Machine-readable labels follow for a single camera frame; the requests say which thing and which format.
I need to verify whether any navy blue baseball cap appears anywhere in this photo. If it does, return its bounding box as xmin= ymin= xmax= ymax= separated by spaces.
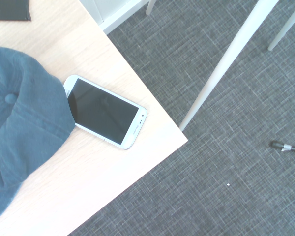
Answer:
xmin=0 ymin=47 xmax=76 ymax=226

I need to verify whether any white smartphone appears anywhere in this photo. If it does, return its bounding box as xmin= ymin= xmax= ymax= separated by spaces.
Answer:
xmin=63 ymin=74 xmax=148 ymax=150

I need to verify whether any black wallet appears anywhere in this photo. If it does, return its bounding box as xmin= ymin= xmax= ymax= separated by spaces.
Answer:
xmin=0 ymin=0 xmax=32 ymax=22

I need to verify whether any white coat rack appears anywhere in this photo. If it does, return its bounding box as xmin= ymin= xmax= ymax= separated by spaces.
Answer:
xmin=145 ymin=0 xmax=295 ymax=132

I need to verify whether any black tripod stand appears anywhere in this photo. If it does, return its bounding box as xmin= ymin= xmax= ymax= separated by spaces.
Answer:
xmin=270 ymin=140 xmax=295 ymax=155

